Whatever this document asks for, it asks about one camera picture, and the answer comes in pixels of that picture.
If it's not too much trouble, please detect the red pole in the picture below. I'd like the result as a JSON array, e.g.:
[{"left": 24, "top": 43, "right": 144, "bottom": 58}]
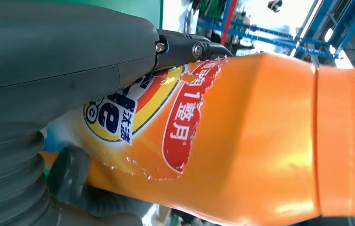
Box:
[{"left": 220, "top": 0, "right": 238, "bottom": 46}]

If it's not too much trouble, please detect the green work table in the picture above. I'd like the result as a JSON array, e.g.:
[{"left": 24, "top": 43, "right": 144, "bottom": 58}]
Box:
[{"left": 40, "top": 0, "right": 164, "bottom": 29}]

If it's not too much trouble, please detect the blue metal rack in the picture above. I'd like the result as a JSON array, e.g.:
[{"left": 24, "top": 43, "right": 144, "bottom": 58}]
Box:
[{"left": 196, "top": 0, "right": 355, "bottom": 60}]

